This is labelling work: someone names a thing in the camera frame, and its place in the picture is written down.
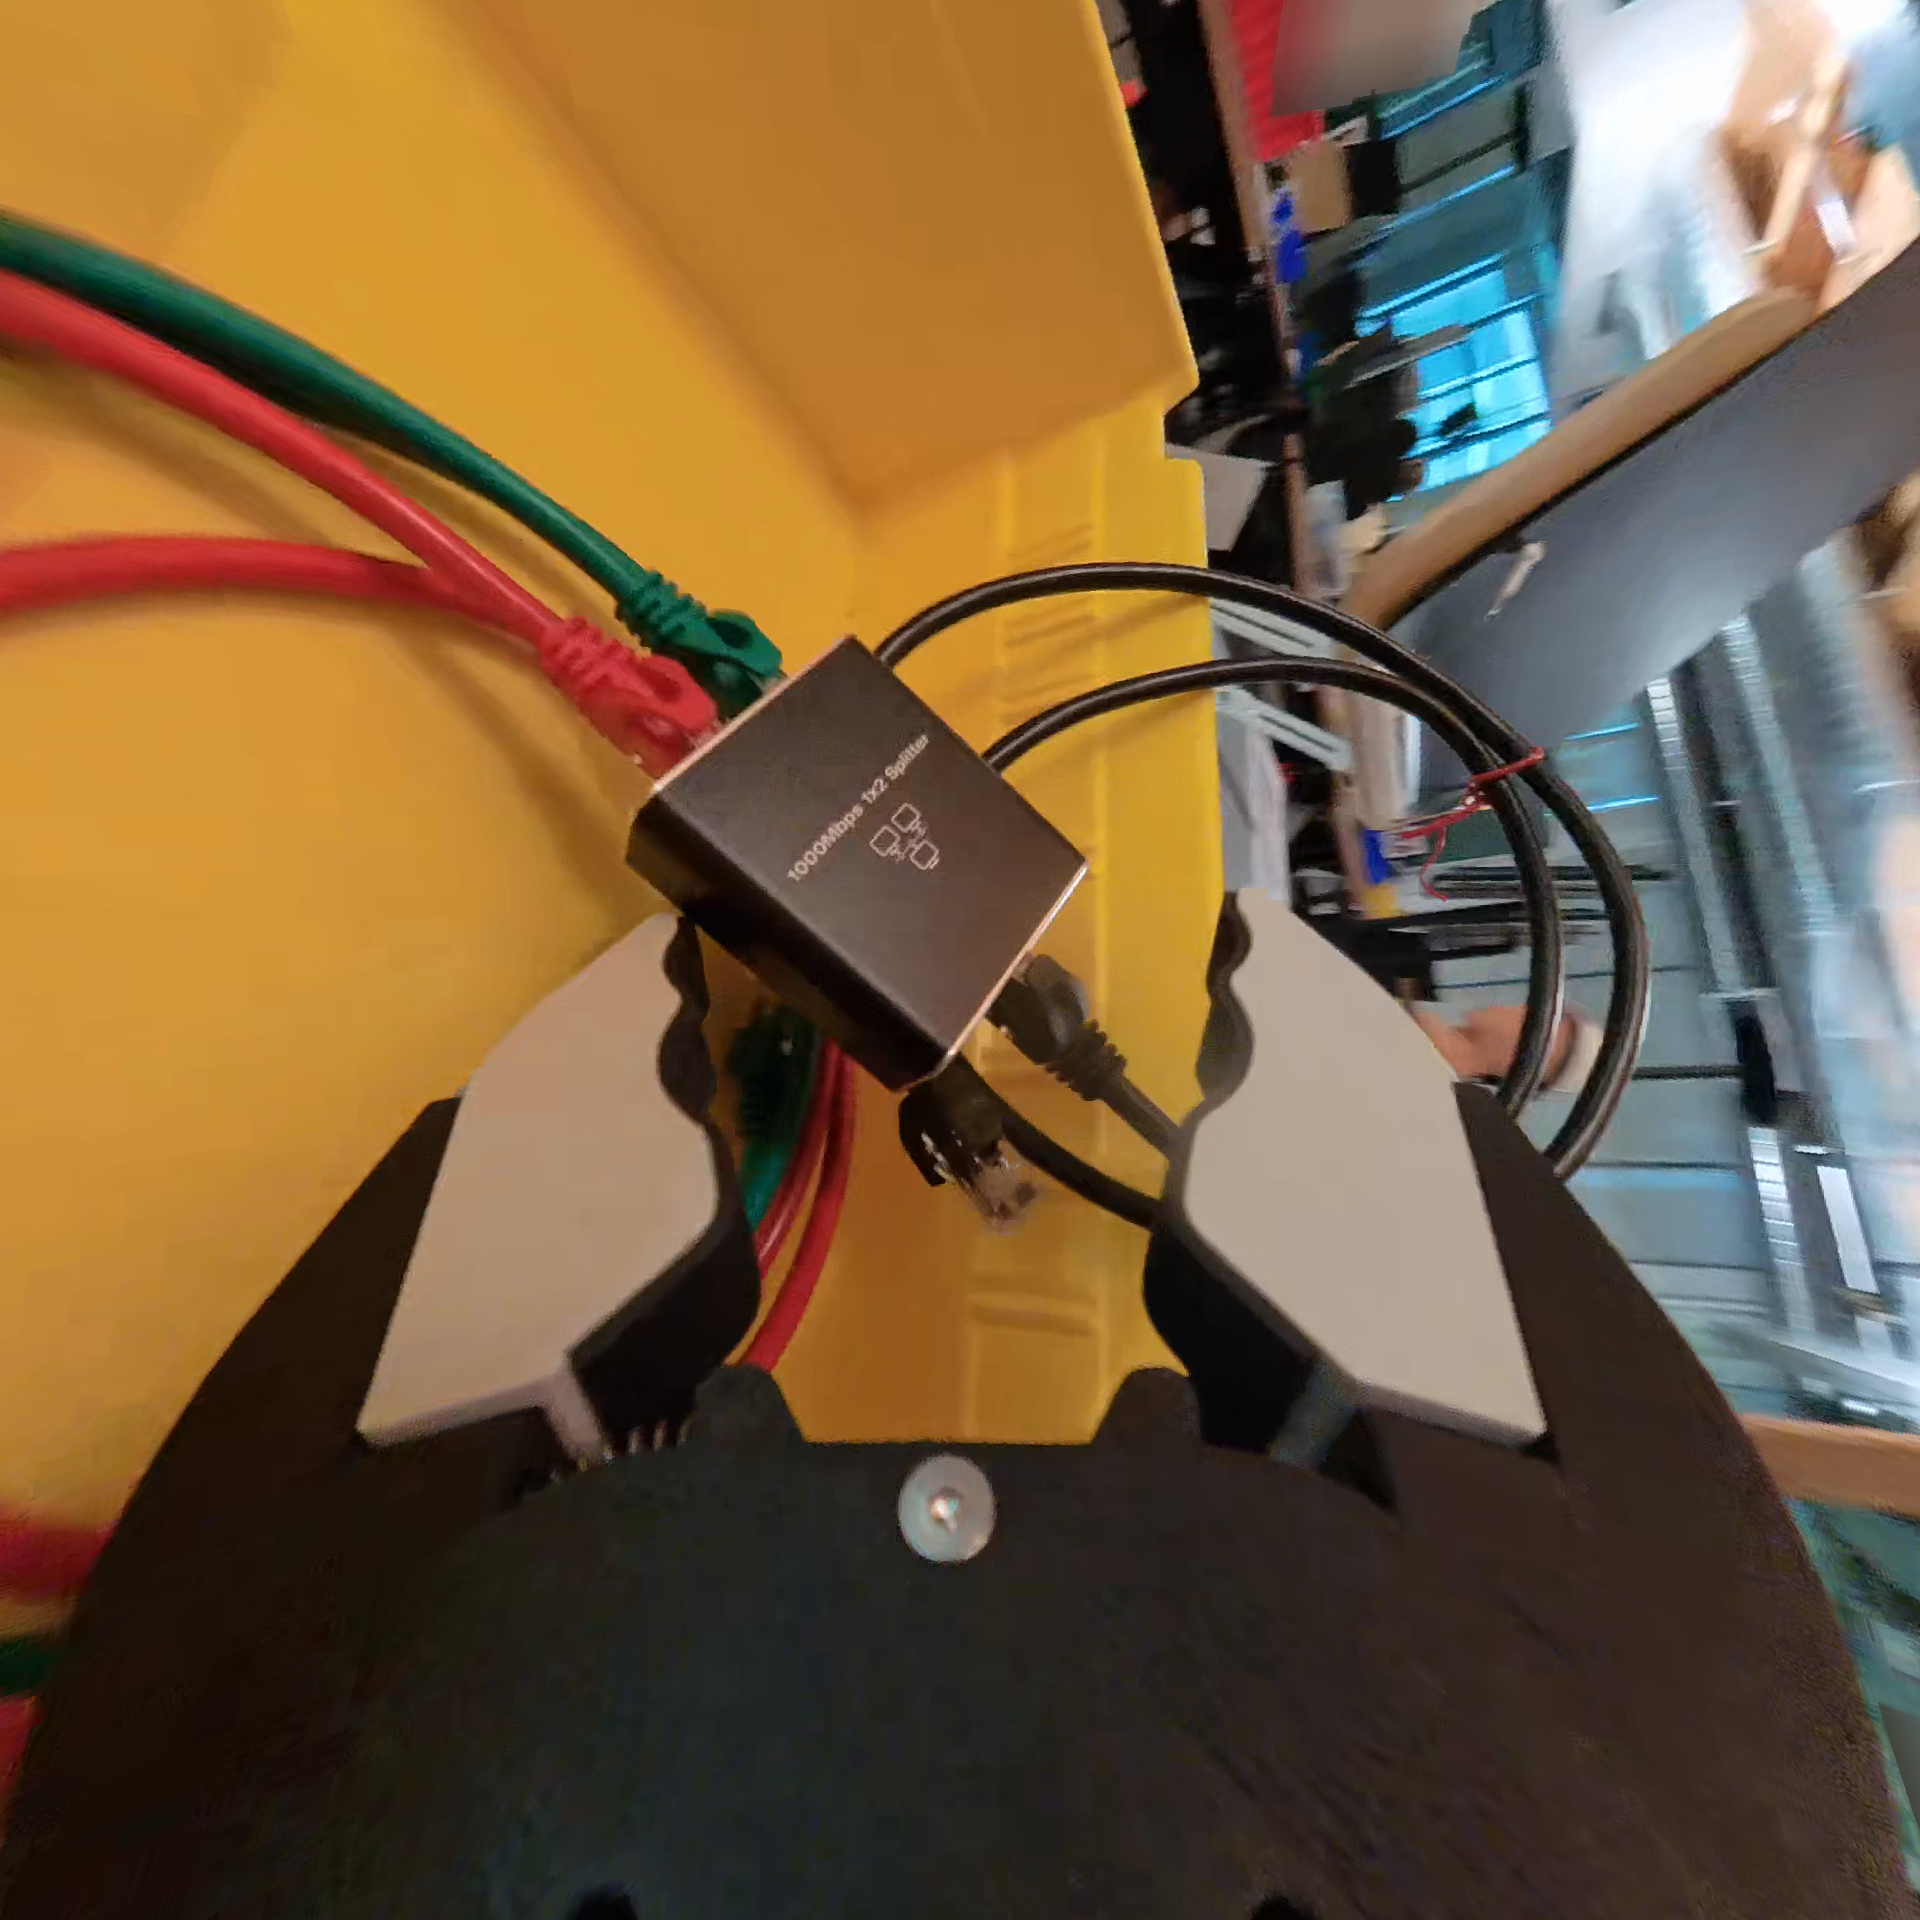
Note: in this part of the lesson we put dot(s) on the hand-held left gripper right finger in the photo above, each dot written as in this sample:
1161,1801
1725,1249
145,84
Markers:
1349,1201

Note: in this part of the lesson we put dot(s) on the wood framed dark board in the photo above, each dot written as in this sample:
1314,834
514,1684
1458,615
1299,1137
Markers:
1679,527

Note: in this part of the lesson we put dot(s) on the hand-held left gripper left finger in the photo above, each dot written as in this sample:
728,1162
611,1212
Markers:
554,1201

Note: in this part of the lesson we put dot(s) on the yellow plastic bin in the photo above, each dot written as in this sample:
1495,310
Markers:
300,931

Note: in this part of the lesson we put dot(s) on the black ethernet splitter box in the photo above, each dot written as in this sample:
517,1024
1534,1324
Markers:
854,841

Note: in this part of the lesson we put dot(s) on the red white twist tie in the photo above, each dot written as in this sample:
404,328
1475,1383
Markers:
1499,776

